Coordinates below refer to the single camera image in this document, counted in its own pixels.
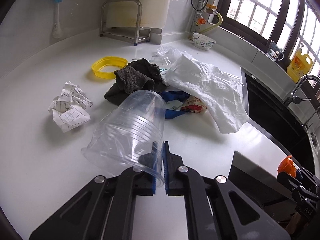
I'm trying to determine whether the white plastic bag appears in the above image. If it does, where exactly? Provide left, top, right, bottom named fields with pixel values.
left=161, top=55, right=248, bottom=134

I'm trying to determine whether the dark grey rag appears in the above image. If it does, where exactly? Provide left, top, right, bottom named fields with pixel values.
left=104, top=59, right=167, bottom=106

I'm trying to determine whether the red white snack wrapper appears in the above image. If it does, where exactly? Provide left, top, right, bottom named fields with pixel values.
left=181, top=95, right=207, bottom=113

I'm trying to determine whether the crumpled clear plastic wrap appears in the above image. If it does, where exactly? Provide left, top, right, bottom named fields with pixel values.
left=150, top=46, right=192, bottom=67

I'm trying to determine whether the white patterned ceramic bowl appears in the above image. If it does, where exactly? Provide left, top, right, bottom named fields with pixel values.
left=192, top=33, right=216, bottom=50

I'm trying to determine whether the yellow plastic lid ring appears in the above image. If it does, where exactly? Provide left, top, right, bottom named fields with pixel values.
left=91, top=56, right=129, bottom=80

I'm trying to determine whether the gas valve with hose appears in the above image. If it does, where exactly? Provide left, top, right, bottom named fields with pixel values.
left=189, top=0, right=223, bottom=40

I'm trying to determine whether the orange peel scrap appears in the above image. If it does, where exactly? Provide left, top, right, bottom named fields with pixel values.
left=277, top=155, right=296, bottom=178

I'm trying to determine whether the glass mug with cartoon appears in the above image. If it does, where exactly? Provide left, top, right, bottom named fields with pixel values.
left=266, top=40, right=284, bottom=62

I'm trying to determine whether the chrome kitchen faucet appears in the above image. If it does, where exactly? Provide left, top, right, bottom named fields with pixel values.
left=283, top=74, right=320, bottom=128

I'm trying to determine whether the black kitchen sink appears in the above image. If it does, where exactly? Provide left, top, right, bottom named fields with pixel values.
left=241, top=68, right=316, bottom=173

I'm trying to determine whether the blue ribbon strap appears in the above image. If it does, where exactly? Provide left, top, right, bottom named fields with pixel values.
left=159, top=90, right=192, bottom=120

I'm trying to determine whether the printed paper ball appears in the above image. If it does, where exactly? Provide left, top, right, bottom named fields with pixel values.
left=48, top=81, right=93, bottom=133

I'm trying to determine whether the stainless steel rack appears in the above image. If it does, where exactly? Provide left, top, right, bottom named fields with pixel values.
left=99, top=0, right=151, bottom=46

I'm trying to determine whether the white cutting board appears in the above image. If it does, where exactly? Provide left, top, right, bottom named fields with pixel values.
left=106, top=0, right=176, bottom=29

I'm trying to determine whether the blue white bottle brush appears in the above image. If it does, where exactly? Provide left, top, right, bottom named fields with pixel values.
left=52, top=0, right=62, bottom=39

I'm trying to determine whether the clear plastic cup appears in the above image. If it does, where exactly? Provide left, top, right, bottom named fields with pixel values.
left=81, top=90, right=165, bottom=186

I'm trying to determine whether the yellow oil bottle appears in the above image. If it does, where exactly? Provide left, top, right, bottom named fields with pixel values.
left=286, top=44, right=313, bottom=83

